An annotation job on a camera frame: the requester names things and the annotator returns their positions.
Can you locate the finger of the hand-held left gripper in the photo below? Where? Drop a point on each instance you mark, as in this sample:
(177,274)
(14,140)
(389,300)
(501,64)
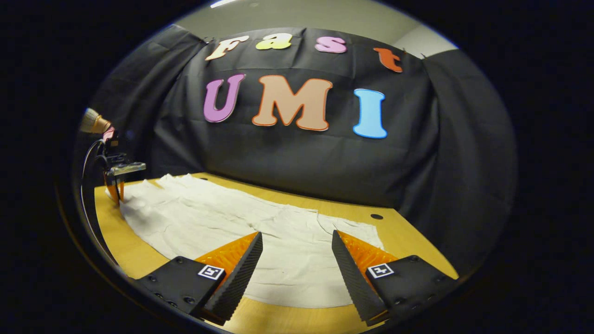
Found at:
(115,190)

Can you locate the ceiling light strip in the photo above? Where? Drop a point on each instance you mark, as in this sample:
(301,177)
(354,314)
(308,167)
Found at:
(222,3)

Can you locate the black backdrop cloth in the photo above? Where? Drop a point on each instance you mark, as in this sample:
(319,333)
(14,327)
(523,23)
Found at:
(301,167)

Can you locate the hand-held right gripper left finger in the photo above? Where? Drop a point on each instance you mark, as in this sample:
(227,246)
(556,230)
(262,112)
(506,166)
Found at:
(239,276)

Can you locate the white jeans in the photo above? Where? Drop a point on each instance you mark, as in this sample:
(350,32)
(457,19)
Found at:
(283,260)

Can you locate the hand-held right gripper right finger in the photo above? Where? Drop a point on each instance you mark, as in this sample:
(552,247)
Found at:
(352,276)

